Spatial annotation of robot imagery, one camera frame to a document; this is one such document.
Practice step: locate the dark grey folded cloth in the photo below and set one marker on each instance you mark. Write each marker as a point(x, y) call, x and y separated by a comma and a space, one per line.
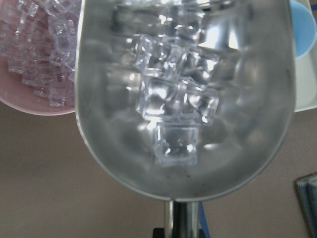
point(307, 188)

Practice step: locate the metal ice scoop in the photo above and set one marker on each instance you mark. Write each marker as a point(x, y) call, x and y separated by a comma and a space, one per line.
point(255, 81)

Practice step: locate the cream bear tray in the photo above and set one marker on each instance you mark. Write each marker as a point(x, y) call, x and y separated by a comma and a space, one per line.
point(306, 82)

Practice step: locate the clear fake ice cubes pile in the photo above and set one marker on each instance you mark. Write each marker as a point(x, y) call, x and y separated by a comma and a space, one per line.
point(39, 54)

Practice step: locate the light blue plastic cup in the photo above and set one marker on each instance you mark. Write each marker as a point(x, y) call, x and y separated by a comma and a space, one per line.
point(304, 28)

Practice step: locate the pink plastic bowl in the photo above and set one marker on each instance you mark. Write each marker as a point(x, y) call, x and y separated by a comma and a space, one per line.
point(24, 104)

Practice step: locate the ice cubes in scoop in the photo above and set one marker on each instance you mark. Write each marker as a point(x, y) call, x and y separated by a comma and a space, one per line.
point(161, 41)

